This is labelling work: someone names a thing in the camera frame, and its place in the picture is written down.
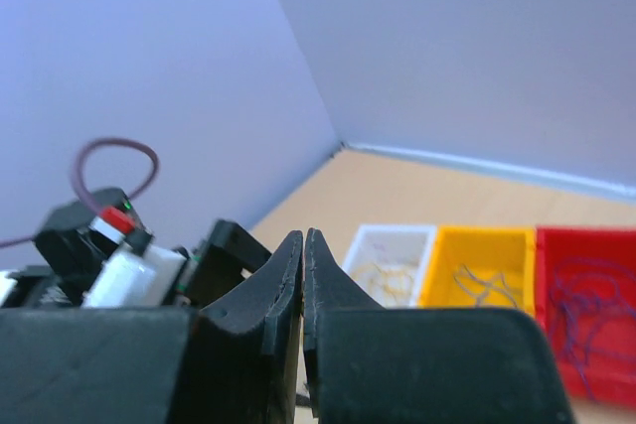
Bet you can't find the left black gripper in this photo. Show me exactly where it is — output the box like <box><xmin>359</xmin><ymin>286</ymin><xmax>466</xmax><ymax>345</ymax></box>
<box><xmin>174</xmin><ymin>219</ymin><xmax>271</xmax><ymax>308</ymax></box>

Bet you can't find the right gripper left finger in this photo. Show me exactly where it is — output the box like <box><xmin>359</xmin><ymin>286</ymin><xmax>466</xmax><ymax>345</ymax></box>
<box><xmin>1</xmin><ymin>230</ymin><xmax>303</xmax><ymax>423</ymax></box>

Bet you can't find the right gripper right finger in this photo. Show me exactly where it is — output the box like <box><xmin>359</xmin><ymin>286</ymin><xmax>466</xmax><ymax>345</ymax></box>
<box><xmin>303</xmin><ymin>228</ymin><xmax>575</xmax><ymax>423</ymax></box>

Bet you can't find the yellow thin wire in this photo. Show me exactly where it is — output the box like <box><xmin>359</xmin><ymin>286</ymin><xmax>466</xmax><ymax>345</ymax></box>
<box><xmin>352</xmin><ymin>259</ymin><xmax>418</xmax><ymax>306</ymax></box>

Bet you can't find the blue thin wire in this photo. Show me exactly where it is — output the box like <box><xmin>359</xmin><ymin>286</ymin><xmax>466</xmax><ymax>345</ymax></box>
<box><xmin>451</xmin><ymin>264</ymin><xmax>523</xmax><ymax>308</ymax></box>

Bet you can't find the purple thin wire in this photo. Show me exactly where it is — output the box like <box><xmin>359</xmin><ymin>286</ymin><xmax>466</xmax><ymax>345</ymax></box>
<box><xmin>548</xmin><ymin>256</ymin><xmax>636</xmax><ymax>403</ymax></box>

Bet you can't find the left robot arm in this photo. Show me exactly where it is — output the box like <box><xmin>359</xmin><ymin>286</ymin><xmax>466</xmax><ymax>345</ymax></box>
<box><xmin>1</xmin><ymin>188</ymin><xmax>271</xmax><ymax>309</ymax></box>

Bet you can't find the white plastic bin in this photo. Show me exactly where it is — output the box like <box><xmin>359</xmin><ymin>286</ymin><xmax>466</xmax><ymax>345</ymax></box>
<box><xmin>342</xmin><ymin>224</ymin><xmax>437</xmax><ymax>308</ymax></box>

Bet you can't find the yellow plastic bin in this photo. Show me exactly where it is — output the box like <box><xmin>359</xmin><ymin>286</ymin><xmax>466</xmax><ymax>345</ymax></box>
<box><xmin>417</xmin><ymin>225</ymin><xmax>536</xmax><ymax>316</ymax></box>

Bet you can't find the red plastic bin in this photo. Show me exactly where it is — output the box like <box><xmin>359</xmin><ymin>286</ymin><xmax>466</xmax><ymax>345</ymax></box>
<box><xmin>535</xmin><ymin>227</ymin><xmax>635</xmax><ymax>408</ymax></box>

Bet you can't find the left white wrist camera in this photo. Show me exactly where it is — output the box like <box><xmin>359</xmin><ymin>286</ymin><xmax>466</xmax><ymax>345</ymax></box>
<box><xmin>81</xmin><ymin>207</ymin><xmax>190</xmax><ymax>309</ymax></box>

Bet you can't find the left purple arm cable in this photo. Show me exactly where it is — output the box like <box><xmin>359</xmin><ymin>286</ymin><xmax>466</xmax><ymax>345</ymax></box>
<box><xmin>0</xmin><ymin>137</ymin><xmax>161</xmax><ymax>249</ymax></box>

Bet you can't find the aluminium table frame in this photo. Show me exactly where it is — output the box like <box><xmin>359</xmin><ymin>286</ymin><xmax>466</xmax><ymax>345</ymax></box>
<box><xmin>342</xmin><ymin>142</ymin><xmax>635</xmax><ymax>204</ymax></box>

